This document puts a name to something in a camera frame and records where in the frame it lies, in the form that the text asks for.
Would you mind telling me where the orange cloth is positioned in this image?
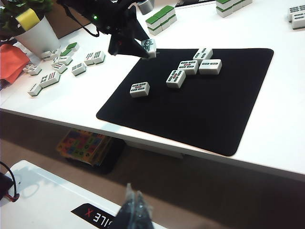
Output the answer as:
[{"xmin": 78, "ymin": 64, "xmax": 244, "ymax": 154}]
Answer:
[{"xmin": 0, "ymin": 44, "xmax": 31, "ymax": 84}]

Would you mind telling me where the brown cardboard box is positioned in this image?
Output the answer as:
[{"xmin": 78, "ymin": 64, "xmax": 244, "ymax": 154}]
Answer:
[{"xmin": 46, "ymin": 0, "xmax": 96, "ymax": 40}]

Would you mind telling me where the black fabric mouse mat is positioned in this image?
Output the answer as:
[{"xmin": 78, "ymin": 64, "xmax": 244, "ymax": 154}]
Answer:
[{"xmin": 96, "ymin": 48, "xmax": 275, "ymax": 157}]

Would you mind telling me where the black cable red connector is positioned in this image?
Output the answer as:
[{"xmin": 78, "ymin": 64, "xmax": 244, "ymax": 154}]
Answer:
[{"xmin": 0, "ymin": 161, "xmax": 21, "ymax": 203}]

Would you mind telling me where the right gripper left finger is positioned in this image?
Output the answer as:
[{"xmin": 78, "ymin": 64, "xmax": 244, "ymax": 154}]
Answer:
[{"xmin": 114, "ymin": 183, "xmax": 138, "ymax": 229}]

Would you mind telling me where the red green bamboo mahjong tile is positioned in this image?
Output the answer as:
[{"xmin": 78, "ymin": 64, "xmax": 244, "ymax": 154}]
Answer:
[
  {"xmin": 177, "ymin": 59, "xmax": 200, "ymax": 75},
  {"xmin": 130, "ymin": 81, "xmax": 151, "ymax": 98},
  {"xmin": 166, "ymin": 69, "xmax": 186, "ymax": 89}
]

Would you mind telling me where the colourful box under table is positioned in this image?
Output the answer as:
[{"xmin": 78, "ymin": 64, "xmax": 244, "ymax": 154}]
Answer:
[{"xmin": 56, "ymin": 128, "xmax": 112, "ymax": 167}]

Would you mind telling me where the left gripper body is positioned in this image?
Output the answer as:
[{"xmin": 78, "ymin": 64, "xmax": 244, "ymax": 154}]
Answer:
[{"xmin": 104, "ymin": 4, "xmax": 138, "ymax": 56}]

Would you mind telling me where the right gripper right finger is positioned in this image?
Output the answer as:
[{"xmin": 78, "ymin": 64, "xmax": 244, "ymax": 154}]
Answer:
[{"xmin": 135, "ymin": 190, "xmax": 155, "ymax": 229}]

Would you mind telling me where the bird print mahjong tile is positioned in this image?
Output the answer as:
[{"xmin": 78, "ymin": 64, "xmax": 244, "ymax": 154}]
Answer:
[{"xmin": 140, "ymin": 38, "xmax": 157, "ymax": 59}]

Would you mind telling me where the black block on platform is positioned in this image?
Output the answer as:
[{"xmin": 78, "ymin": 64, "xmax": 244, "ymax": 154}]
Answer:
[{"xmin": 0, "ymin": 171, "xmax": 14, "ymax": 207}]

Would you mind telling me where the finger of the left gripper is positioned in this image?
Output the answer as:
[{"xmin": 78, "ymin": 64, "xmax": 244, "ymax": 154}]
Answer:
[
  {"xmin": 127, "ymin": 8, "xmax": 151, "ymax": 46},
  {"xmin": 116, "ymin": 34, "xmax": 145, "ymax": 59}
]

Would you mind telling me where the two-bamboo mahjong tile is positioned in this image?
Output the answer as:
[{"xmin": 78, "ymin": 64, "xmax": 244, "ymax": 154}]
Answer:
[{"xmin": 198, "ymin": 59, "xmax": 223, "ymax": 76}]

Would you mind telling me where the character print mahjong tile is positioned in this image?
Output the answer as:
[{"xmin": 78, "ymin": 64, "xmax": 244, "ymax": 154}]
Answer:
[{"xmin": 40, "ymin": 71, "xmax": 61, "ymax": 88}]

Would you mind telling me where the yellow foam block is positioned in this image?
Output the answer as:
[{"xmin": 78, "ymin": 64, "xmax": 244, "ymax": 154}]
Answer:
[{"xmin": 15, "ymin": 8, "xmax": 41, "ymax": 31}]

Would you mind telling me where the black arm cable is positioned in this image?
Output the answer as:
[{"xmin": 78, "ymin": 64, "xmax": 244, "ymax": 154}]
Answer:
[{"xmin": 62, "ymin": 3, "xmax": 100, "ymax": 38}]

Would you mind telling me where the white robot base platform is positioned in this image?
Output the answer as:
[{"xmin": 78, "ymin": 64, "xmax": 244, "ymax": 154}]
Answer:
[{"xmin": 0, "ymin": 159, "xmax": 170, "ymax": 229}]

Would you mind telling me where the four-bamboo mahjong tile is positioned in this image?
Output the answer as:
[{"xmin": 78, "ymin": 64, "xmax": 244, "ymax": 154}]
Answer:
[{"xmin": 192, "ymin": 47, "xmax": 214, "ymax": 62}]

